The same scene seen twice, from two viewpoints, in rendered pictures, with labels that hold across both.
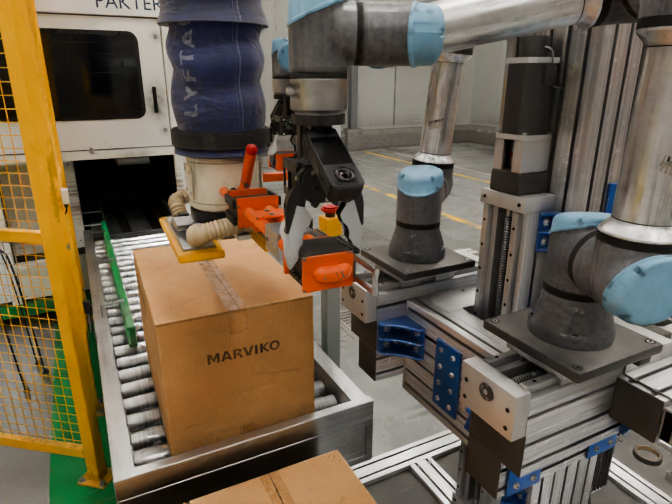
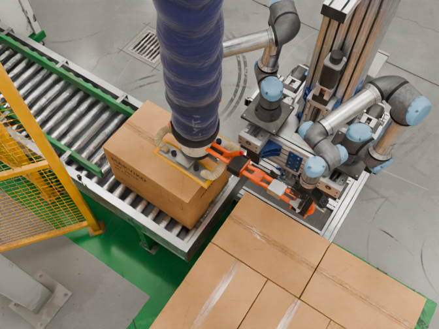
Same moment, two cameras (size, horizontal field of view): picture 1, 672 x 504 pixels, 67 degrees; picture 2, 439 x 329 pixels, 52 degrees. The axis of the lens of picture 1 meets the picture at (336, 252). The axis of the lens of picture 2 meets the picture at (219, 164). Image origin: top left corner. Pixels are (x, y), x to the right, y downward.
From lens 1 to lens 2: 1.77 m
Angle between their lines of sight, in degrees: 47
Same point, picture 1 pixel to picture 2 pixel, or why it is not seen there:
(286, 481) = (238, 215)
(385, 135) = not seen: outside the picture
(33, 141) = (38, 132)
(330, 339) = not seen: hidden behind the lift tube
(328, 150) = (316, 194)
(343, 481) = (257, 205)
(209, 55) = (207, 117)
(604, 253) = (371, 160)
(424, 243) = (276, 113)
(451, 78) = not seen: hidden behind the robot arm
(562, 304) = (350, 156)
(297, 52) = (311, 181)
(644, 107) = (389, 134)
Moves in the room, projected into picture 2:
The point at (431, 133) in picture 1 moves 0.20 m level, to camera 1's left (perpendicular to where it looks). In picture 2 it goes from (271, 60) to (237, 74)
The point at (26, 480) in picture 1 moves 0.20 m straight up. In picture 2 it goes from (61, 247) to (52, 238)
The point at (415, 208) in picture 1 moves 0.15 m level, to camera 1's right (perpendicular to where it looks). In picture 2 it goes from (273, 104) to (296, 93)
